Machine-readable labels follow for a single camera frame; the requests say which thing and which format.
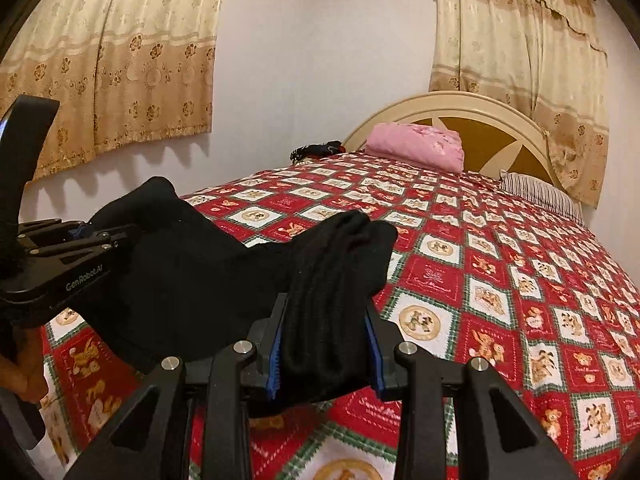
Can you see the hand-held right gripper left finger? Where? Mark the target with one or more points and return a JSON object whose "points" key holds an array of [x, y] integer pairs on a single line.
{"points": [[272, 360]]}

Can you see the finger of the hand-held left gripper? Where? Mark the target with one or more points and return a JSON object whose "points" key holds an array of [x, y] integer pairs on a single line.
{"points": [[85, 245], [50, 227]]}

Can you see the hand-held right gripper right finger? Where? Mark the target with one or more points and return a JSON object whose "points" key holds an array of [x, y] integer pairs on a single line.
{"points": [[375, 355]]}

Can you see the black pants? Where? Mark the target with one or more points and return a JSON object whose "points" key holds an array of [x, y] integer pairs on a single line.
{"points": [[200, 280]]}

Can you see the person's left hand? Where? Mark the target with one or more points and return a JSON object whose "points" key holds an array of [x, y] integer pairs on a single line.
{"points": [[27, 375]]}

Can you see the red printed bedspread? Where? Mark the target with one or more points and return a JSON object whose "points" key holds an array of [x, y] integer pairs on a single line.
{"points": [[500, 310]]}

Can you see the dark patterned cloth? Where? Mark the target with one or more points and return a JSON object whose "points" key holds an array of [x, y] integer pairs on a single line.
{"points": [[317, 150]]}

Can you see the pink folded cloth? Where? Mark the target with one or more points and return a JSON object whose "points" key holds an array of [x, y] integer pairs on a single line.
{"points": [[415, 145]]}

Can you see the striped pillow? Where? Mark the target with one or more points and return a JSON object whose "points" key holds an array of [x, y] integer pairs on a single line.
{"points": [[545, 195]]}

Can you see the cream round headboard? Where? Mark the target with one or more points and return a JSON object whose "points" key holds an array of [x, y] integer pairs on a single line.
{"points": [[450, 102]]}

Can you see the beige floral curtain with valance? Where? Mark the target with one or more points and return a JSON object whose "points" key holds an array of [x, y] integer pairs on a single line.
{"points": [[500, 35]]}

